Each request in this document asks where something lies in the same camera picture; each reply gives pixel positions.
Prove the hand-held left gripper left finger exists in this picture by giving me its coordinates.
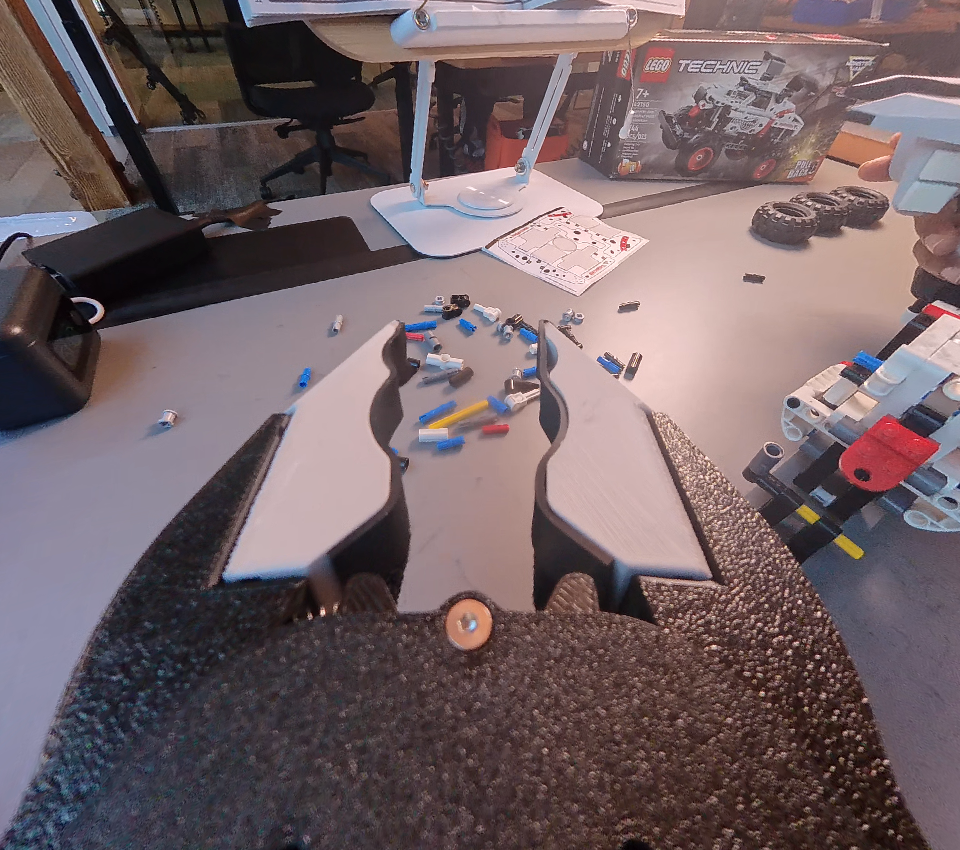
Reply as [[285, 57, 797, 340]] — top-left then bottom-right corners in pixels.
[[221, 320, 412, 615]]

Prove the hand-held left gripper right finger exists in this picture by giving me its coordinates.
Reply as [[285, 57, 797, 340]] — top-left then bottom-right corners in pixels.
[[532, 320, 715, 615]]

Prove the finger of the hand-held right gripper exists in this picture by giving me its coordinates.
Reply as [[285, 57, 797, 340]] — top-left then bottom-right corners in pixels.
[[849, 69, 960, 98], [847, 90, 960, 217]]

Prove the white brick toy truck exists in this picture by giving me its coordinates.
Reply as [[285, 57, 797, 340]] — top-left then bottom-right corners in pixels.
[[742, 299, 960, 562]]

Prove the person's right hand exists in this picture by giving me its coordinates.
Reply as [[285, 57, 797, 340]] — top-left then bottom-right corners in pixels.
[[858, 132, 960, 279]]

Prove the brown wooden panel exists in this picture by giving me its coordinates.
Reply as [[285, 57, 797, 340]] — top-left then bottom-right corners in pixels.
[[828, 123, 901, 166]]

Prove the black toy tyre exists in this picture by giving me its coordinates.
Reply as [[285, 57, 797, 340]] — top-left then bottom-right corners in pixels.
[[831, 185, 891, 227], [791, 192, 852, 233], [750, 200, 819, 244]]

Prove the pile of small brick pieces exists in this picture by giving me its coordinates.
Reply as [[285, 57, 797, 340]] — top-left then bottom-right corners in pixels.
[[153, 291, 646, 454]]

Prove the dark grey flat mat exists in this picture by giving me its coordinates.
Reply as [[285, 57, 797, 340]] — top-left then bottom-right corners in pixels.
[[97, 215, 421, 330]]

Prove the white sticker sheet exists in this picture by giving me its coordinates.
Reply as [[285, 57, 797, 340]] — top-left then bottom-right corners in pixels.
[[482, 209, 651, 293]]

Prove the toy truck set box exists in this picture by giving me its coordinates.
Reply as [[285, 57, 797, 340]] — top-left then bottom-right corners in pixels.
[[579, 29, 891, 181]]

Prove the dark crumpled scrap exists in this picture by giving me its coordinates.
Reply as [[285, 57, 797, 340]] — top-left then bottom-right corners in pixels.
[[197, 200, 283, 234]]

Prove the black device with green display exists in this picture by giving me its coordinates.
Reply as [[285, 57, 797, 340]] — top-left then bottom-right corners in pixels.
[[0, 265, 102, 431]]

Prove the black power adapter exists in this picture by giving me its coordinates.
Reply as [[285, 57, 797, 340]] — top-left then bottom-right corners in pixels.
[[22, 209, 211, 301]]

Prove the orange crate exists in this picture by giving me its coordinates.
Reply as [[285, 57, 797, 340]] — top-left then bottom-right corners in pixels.
[[486, 115, 594, 166]]

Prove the black office chair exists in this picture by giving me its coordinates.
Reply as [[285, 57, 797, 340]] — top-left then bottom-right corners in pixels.
[[225, 21, 387, 200]]

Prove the wooden post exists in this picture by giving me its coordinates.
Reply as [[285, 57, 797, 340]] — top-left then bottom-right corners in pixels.
[[0, 0, 132, 214]]

